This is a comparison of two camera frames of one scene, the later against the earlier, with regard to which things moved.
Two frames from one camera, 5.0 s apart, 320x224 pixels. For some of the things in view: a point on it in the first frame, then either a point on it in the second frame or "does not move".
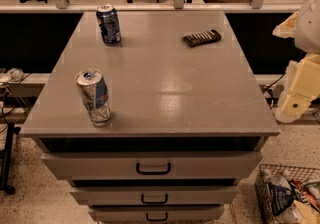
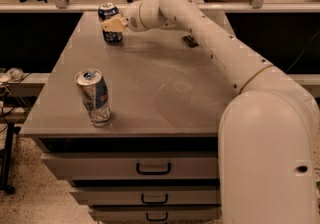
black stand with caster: (6, 156) does not move
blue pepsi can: (107, 18) does not move
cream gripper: (309, 28) -> (132, 18)
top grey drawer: (155, 166) does not move
